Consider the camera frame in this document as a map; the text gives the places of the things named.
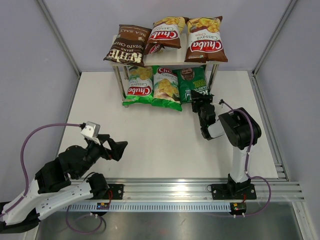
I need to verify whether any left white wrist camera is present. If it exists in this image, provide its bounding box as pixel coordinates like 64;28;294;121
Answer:
80;121;101;145

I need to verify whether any white slotted cable duct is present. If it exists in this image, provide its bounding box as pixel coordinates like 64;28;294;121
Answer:
62;201;231;213

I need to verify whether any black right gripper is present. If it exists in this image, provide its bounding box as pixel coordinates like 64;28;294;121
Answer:
191;89;213;127

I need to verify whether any brown Kettle potato chips bag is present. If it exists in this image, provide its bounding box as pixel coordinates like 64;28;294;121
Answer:
103;24;152;67

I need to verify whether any brown Chuba bag text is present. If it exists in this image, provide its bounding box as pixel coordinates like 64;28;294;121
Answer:
143;16;189;55

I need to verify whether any aluminium mounting rail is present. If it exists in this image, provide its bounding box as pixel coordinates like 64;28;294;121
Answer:
33;181;305;203

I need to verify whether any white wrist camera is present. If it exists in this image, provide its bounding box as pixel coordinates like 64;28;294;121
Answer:
80;121;101;145
210;99;225;109

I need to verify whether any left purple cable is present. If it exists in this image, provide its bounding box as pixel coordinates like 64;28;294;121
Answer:
0;122;107;235

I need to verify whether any purple cable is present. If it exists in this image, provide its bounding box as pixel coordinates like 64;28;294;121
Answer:
221;99;272;217
0;122;107;235

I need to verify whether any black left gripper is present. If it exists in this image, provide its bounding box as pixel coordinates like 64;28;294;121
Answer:
75;134;128;179

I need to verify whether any green Real hand cooked bag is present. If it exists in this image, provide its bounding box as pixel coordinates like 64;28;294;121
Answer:
173;65;213;104

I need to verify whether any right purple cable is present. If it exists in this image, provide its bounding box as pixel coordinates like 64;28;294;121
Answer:
221;99;272;217

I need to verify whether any white two-tier shelf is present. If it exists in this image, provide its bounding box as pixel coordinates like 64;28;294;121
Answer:
109;33;221;101

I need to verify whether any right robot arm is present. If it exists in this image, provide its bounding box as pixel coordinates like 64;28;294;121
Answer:
191;90;262;201

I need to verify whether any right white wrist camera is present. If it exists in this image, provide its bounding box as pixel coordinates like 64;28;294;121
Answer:
210;99;225;109

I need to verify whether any brown Chuba cassava chips bag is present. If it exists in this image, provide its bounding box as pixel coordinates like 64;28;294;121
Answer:
184;16;228;63

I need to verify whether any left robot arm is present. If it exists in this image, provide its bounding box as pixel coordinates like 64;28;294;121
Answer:
0;134;128;234

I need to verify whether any green Chuba cassava chips bag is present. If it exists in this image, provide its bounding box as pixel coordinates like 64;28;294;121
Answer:
122;66;154;106

